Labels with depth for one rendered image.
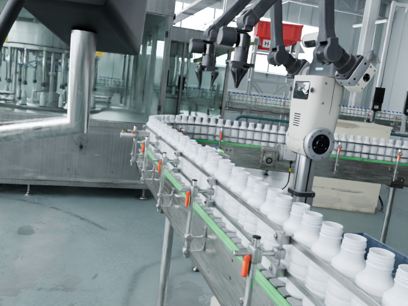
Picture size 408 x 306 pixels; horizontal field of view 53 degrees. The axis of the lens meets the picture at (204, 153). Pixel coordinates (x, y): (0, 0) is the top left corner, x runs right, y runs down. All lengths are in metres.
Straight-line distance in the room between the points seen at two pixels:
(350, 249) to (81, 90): 0.57
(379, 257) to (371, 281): 0.04
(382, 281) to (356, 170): 2.69
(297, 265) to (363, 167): 2.57
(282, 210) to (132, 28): 0.71
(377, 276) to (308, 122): 1.35
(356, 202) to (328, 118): 3.96
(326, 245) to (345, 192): 5.05
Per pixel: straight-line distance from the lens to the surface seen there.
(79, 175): 4.76
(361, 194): 5.89
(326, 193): 5.74
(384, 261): 0.67
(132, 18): 0.24
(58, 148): 4.71
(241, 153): 3.14
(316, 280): 0.78
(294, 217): 0.86
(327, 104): 1.97
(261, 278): 0.91
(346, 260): 0.72
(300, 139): 1.98
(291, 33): 8.34
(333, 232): 0.76
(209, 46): 2.05
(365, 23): 12.66
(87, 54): 0.23
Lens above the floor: 1.37
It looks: 9 degrees down
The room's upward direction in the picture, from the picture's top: 7 degrees clockwise
